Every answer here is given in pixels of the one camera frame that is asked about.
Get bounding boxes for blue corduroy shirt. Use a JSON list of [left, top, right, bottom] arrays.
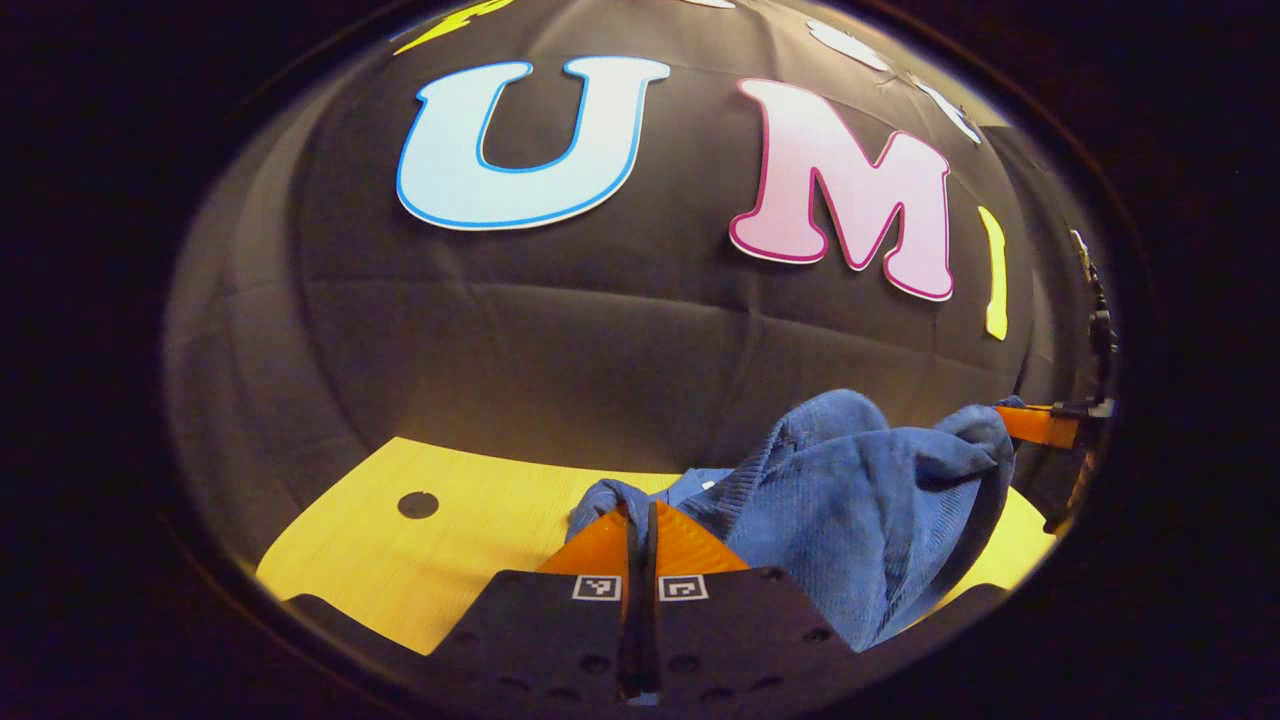
[[565, 388, 1017, 654]]

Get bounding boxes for black backdrop cloth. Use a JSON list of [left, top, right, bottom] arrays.
[[165, 0, 1117, 546]]

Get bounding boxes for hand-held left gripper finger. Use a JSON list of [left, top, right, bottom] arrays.
[[415, 500, 642, 706], [644, 500, 858, 706]]

